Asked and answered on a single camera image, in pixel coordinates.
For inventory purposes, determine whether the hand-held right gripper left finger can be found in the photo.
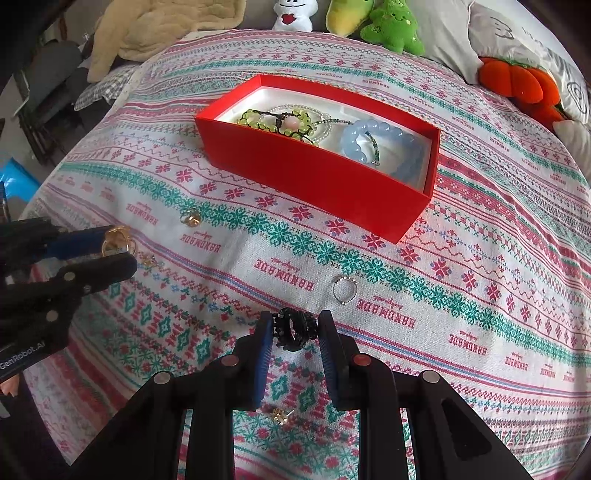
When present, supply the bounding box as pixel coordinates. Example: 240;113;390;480
69;311;275;480

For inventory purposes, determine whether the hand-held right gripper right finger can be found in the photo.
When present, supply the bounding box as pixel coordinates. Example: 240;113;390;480
318;310;532;480

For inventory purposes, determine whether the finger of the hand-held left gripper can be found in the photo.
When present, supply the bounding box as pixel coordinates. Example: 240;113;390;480
0;254;138;334
0;219;123;278

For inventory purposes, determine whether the large gold ring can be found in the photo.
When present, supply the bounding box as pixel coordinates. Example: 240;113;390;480
102;226;136;257

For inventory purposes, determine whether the black flower ring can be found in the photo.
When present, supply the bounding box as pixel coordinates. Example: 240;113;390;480
272;308;320;350

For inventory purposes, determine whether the silver ring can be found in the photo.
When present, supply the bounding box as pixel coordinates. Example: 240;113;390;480
332;275;359;305

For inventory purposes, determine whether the red cardboard box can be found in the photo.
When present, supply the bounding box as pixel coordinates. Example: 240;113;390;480
195;74;441;244

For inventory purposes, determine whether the green bead bracelet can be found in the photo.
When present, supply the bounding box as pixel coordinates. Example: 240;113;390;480
236;107;324;146

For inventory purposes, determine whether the blue bead bracelet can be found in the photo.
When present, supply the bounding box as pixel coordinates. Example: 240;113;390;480
341;117;428;177

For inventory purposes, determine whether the clear bead bracelet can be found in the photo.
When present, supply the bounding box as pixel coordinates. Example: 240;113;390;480
263;105;345;141

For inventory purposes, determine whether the blue plastic bag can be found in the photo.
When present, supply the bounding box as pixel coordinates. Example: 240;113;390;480
0;157;41;202

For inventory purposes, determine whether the grey plaid sheet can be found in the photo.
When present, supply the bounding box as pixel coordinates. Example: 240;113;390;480
75;65;139;110

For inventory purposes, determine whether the black chair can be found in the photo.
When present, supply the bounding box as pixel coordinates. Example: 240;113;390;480
14;41;90;162

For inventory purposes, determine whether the beige quilted blanket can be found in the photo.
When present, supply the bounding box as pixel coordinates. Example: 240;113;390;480
87;0;247;83

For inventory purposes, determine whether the white bunny plush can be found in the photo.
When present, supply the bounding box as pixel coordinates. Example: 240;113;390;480
271;0;319;32

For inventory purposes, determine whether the orange pumpkin plush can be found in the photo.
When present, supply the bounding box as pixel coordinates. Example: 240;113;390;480
478;56;561;103
526;98;567;134

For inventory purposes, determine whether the deer print pillow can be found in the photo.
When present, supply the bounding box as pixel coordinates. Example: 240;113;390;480
553;120;591;160

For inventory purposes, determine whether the green tree plush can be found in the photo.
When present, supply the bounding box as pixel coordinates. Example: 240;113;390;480
359;0;424;57

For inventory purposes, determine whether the yellow-green carrot plush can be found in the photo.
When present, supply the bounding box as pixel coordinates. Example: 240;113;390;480
325;0;375;35

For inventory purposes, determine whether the plain grey pillow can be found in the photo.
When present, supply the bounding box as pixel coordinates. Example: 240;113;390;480
305;0;481;84

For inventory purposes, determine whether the grey face print pillow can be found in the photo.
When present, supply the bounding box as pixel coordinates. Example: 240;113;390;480
466;0;591;123

